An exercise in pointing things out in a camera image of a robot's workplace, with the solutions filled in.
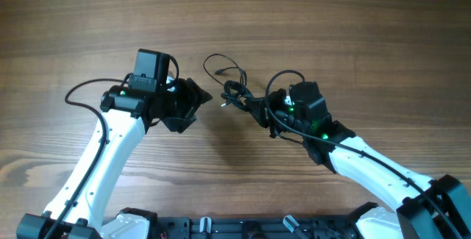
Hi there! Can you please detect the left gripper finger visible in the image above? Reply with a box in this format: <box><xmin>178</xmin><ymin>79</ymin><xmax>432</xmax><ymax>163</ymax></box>
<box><xmin>187</xmin><ymin>78</ymin><xmax>213</xmax><ymax>103</ymax></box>
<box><xmin>162</xmin><ymin>115</ymin><xmax>196</xmax><ymax>133</ymax></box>

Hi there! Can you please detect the thin black USB cable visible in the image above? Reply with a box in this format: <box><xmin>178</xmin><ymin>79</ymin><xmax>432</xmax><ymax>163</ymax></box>
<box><xmin>202</xmin><ymin>53</ymin><xmax>248</xmax><ymax>88</ymax></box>

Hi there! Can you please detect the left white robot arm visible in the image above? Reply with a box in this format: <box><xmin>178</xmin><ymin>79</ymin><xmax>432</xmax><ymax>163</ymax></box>
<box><xmin>16</xmin><ymin>49</ymin><xmax>212</xmax><ymax>238</ymax></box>

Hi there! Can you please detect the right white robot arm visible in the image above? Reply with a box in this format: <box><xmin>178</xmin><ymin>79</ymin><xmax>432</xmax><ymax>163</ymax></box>
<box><xmin>241</xmin><ymin>82</ymin><xmax>470</xmax><ymax>238</ymax></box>

